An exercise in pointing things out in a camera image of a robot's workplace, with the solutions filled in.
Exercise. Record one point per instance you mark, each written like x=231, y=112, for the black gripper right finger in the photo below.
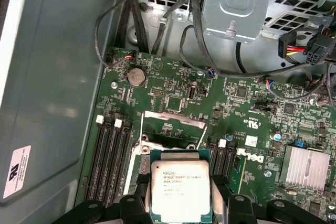
x=236, y=211

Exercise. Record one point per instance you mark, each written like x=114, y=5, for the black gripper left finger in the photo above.
x=131, y=211

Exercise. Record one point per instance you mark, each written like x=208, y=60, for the silver CPU green edge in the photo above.
x=179, y=182

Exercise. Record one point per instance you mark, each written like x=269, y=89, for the RAM slot black clips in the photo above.
x=103, y=165
x=121, y=167
x=213, y=158
x=231, y=163

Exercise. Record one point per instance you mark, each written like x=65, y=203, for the RAM slot white clips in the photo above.
x=112, y=166
x=93, y=162
x=223, y=161

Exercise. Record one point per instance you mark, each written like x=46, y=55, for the RAM stick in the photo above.
x=240, y=174

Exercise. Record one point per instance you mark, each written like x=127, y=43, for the silver chipset heatsink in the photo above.
x=304, y=167

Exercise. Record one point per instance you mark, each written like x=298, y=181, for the green motherboard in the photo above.
x=231, y=119

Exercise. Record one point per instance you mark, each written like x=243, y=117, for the white case label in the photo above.
x=17, y=171

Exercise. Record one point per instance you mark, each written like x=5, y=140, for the silver coin cell battery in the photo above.
x=136, y=76

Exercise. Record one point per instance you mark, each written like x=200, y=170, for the black PC case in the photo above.
x=52, y=77

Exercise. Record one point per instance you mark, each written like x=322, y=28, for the black SATA power connector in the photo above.
x=287, y=48

